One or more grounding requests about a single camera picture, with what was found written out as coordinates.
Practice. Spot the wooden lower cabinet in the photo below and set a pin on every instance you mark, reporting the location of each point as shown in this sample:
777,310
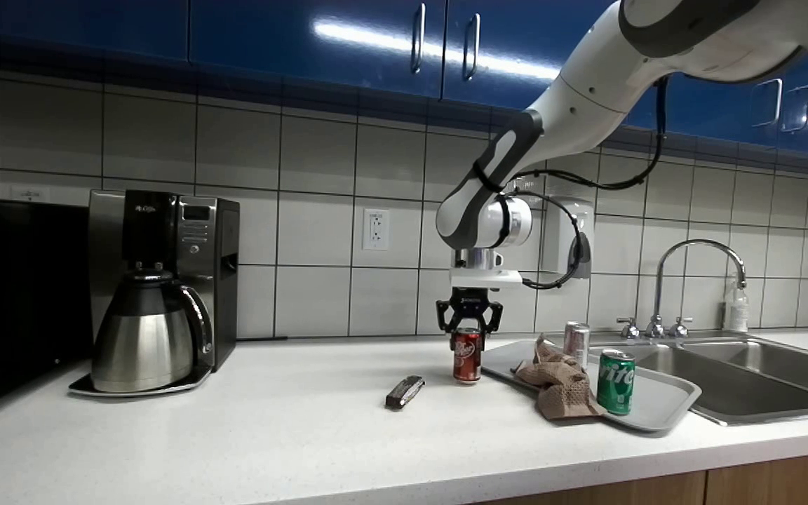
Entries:
759,478

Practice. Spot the white soap bottle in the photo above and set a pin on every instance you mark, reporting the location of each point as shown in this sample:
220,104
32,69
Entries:
732,311

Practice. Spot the green soda can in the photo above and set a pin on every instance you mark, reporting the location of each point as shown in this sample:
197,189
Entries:
615,383

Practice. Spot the grey plastic tray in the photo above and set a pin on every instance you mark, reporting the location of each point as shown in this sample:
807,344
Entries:
661,397

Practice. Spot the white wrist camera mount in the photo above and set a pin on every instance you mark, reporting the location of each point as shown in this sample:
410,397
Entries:
487,279

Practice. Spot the blue glossy upper cabinet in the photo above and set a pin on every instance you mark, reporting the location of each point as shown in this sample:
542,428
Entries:
236,36

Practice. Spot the red soda can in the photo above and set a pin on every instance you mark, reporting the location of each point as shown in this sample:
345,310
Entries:
467,360

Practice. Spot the black microwave oven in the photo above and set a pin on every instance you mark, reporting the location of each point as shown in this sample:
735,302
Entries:
14,299

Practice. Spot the steel coffee carafe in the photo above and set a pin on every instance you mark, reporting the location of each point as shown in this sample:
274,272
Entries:
148,338

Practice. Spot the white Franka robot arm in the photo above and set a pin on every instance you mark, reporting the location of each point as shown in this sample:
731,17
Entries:
609,64

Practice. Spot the white wall soap dispenser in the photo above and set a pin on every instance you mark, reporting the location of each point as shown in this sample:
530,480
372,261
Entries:
554,241

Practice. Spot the white wall outlet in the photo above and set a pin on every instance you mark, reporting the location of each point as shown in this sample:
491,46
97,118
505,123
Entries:
376,229

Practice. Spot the black steel coffee maker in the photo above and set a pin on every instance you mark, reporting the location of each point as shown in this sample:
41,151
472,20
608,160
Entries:
204,254

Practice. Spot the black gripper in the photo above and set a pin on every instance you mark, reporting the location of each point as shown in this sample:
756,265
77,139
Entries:
470,304

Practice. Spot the silver soda can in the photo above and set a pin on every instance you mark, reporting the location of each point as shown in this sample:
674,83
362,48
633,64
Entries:
575,344

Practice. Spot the chrome gooseneck faucet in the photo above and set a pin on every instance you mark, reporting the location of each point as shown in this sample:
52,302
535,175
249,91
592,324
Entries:
695,241

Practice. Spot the beige waffle cloth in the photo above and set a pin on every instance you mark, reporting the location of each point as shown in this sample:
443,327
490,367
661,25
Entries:
559,386

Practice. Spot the stainless steel double sink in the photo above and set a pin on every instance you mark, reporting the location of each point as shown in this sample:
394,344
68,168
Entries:
777,374

